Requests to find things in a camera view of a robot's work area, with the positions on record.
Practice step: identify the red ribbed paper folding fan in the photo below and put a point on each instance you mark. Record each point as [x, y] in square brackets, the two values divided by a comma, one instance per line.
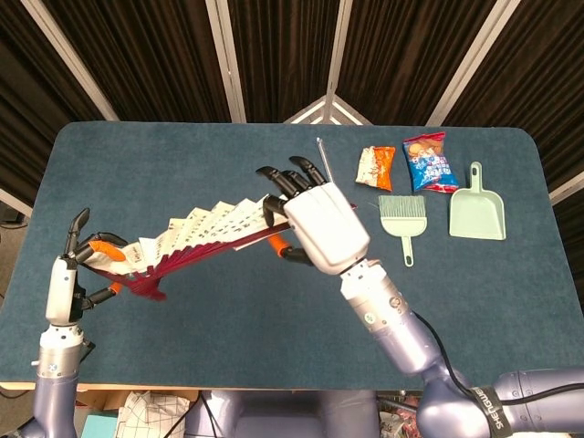
[205, 228]

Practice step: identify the mint green hand brush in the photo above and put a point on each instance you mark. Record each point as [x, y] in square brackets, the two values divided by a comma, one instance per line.
[403, 223]

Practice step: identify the mint green dustpan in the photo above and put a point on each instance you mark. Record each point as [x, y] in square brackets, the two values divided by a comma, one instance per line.
[476, 214]

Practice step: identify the white checked cloth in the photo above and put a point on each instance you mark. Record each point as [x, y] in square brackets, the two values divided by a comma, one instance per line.
[146, 413]

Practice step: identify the blue red snack packet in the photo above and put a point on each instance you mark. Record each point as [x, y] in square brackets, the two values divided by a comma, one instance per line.
[431, 164]

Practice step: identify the blue felt table cover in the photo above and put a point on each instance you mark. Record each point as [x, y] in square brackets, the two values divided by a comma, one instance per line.
[205, 337]

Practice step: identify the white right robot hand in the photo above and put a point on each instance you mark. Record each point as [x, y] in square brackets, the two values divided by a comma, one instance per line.
[328, 228]

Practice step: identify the purple silver left robot arm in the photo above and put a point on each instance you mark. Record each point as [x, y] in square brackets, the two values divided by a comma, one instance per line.
[55, 388]

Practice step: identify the brown cardboard box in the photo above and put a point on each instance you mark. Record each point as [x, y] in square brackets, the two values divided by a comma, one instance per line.
[105, 399]

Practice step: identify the teal box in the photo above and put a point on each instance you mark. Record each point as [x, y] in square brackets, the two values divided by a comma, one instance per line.
[98, 426]

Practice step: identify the orange white snack packet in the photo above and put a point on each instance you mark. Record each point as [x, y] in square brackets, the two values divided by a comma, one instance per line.
[376, 169]

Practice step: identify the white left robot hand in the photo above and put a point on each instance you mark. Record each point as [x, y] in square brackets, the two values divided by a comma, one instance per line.
[61, 292]

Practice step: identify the white triangular frame foot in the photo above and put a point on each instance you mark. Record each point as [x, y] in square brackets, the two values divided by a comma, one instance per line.
[326, 109]

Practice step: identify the dark brown pleated curtain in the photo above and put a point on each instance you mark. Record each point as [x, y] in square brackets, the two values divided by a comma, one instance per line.
[159, 59]

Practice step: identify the clear wrapped straw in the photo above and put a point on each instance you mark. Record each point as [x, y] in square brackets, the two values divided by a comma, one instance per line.
[323, 155]

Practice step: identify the white partition frame post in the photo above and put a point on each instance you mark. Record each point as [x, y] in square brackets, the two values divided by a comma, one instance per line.
[473, 59]
[226, 59]
[339, 45]
[568, 189]
[67, 55]
[13, 201]

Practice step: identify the purple robot torso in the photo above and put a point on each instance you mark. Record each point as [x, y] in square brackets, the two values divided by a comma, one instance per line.
[283, 415]

